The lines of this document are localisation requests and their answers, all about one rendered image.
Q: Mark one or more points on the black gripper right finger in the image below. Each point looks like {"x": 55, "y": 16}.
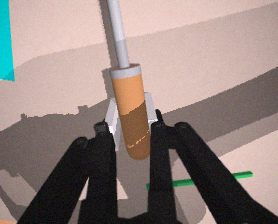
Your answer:
{"x": 225, "y": 197}

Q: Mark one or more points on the teal flat square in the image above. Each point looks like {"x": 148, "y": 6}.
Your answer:
{"x": 6, "y": 58}

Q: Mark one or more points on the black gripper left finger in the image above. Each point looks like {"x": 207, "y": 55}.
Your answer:
{"x": 56, "y": 200}

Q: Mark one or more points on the tool with orange wooden handle and grey metal rod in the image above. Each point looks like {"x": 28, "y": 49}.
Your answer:
{"x": 129, "y": 92}

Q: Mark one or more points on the green thin rod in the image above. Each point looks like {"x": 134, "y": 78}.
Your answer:
{"x": 186, "y": 182}

